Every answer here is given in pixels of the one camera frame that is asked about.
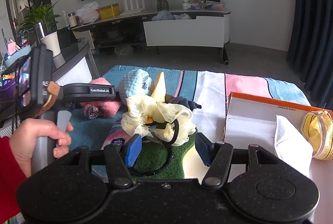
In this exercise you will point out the dark blue curtain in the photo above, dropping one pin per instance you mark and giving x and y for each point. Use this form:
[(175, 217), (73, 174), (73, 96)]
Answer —
[(310, 49)]

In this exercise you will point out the cream plastic glove bundle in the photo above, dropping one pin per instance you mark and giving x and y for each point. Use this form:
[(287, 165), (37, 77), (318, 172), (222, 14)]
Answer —
[(162, 122)]

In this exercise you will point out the pink fluffy plush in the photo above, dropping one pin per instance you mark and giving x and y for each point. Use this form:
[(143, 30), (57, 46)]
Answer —
[(106, 109)]

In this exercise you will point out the white tv cabinet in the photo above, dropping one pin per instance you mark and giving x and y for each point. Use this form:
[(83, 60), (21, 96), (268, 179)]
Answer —
[(205, 28)]

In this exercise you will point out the dark navy sock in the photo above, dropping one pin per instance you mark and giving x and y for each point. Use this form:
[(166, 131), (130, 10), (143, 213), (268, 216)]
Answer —
[(182, 101)]

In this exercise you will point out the white plastic bag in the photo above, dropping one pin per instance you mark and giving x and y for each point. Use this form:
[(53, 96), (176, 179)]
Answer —
[(88, 13)]

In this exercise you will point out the white paper cup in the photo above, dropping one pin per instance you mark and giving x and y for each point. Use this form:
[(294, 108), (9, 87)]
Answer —
[(52, 43)]

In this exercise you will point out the green star turf mat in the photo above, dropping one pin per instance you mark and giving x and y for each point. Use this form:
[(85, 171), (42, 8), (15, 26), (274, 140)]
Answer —
[(157, 161)]

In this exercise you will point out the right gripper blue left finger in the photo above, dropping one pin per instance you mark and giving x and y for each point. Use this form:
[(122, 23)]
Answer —
[(131, 150)]

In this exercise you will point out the purple tray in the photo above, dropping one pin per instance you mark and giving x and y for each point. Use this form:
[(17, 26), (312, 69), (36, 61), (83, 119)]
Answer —
[(7, 90)]

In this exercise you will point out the striped blue table cloth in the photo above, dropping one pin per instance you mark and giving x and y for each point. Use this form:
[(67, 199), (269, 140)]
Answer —
[(209, 89)]

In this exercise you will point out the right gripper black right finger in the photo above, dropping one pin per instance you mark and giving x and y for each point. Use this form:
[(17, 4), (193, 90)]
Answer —
[(205, 148)]

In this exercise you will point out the dark round side table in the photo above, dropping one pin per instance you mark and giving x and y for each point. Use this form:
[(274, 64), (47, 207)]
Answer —
[(75, 64)]

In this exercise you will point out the yellow striped towel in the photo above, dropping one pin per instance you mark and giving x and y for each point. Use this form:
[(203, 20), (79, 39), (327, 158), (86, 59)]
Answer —
[(316, 128)]

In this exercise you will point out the white cloth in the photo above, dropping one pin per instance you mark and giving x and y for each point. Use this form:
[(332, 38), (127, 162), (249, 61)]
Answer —
[(291, 147)]

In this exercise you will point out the yellow box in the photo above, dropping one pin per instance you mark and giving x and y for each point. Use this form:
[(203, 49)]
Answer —
[(109, 11)]

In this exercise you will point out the black hair band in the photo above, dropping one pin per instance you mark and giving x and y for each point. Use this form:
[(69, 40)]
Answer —
[(167, 145)]

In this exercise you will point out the red sleeve forearm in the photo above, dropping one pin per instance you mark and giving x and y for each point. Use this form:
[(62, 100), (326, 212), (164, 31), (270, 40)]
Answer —
[(11, 177)]

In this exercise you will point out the blue tissue pack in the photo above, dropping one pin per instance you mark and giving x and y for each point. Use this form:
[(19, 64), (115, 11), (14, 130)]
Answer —
[(116, 135)]

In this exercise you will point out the white router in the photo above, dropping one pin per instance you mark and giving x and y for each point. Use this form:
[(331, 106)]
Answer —
[(133, 7)]

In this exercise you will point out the orange white cardboard box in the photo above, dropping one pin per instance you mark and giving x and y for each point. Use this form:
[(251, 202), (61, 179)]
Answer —
[(251, 119)]

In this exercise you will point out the light blue knitted pouch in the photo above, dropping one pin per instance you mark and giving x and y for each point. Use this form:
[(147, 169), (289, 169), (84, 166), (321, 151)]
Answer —
[(135, 82)]

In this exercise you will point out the yellow folded cloth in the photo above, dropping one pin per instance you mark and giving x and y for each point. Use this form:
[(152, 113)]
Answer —
[(159, 91)]

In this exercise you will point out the green plant on table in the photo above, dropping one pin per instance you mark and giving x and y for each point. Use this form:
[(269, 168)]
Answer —
[(43, 13)]

